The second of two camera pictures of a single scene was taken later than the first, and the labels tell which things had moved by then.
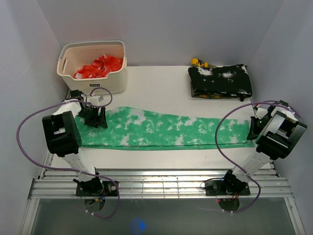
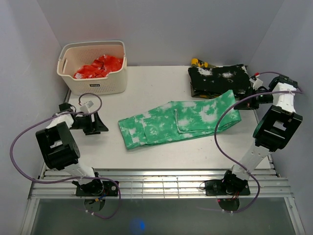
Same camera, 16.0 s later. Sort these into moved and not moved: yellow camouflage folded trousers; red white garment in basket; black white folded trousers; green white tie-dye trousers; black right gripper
Moved: green white tie-dye trousers; black right gripper
Not moved: black white folded trousers; yellow camouflage folded trousers; red white garment in basket
